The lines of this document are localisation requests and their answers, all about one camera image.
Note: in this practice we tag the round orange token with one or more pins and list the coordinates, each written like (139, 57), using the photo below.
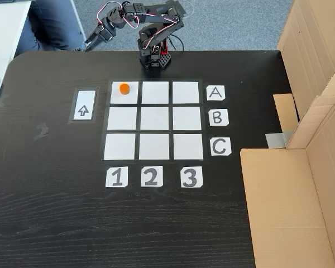
(124, 88)

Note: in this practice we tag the white nine-square grid sheet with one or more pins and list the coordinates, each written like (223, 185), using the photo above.
(155, 120)

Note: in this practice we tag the white desk leg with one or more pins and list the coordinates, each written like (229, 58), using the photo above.
(78, 25)

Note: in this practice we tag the person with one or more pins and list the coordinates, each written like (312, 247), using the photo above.
(50, 25)

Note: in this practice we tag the white arrow paper sheet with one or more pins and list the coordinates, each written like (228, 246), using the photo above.
(83, 104)

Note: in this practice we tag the white desk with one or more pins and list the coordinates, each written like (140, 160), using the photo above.
(5, 33)

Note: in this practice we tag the clear tape scraps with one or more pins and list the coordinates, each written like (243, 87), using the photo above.
(42, 131)

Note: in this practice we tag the paper sheet letter A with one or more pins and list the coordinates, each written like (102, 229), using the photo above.
(215, 93)

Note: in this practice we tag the paper sheet number 1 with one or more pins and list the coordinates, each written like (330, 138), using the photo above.
(116, 177)

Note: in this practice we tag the paper sheet letter B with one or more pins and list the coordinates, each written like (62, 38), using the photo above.
(218, 117)

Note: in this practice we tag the paper sheet number 2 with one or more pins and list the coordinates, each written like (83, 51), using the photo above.
(151, 176)

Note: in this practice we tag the paper sheet letter C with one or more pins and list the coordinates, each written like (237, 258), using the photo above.
(220, 146)

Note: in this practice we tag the paper sheet number 3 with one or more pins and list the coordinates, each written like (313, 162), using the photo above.
(191, 177)

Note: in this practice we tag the brown cardboard box wall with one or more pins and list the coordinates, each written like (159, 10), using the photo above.
(310, 42)
(282, 209)

